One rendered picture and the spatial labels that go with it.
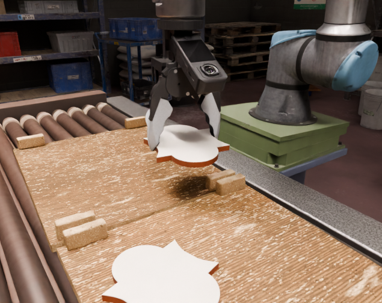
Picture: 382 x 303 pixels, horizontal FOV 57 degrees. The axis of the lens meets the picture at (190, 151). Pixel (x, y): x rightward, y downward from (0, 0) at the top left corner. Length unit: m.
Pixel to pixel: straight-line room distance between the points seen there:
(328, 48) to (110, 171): 0.54
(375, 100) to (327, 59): 3.21
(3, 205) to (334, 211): 0.59
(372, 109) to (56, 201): 3.72
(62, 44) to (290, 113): 4.06
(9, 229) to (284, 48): 0.72
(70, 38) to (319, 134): 4.13
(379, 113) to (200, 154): 3.62
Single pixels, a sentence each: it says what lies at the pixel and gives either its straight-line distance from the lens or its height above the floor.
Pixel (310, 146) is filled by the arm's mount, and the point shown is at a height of 0.91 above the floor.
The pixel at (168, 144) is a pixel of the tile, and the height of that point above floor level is 1.04.
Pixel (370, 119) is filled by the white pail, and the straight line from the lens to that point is 4.13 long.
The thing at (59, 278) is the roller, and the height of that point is 0.91.
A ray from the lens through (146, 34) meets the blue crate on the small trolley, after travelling 3.87.
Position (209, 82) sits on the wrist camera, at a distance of 0.48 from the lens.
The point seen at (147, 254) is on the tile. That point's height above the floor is 0.95.
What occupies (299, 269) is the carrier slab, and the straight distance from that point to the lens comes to 0.50.
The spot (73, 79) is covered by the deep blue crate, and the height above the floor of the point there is 0.30.
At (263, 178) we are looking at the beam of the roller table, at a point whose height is 0.92.
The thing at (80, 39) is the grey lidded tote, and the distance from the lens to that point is 4.87.
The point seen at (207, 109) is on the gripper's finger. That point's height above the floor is 1.09.
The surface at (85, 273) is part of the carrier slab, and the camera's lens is 0.50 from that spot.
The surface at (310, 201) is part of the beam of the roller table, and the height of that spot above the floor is 0.91.
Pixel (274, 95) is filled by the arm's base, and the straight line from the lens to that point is 0.96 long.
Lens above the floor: 1.26
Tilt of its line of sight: 24 degrees down
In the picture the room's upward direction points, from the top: straight up
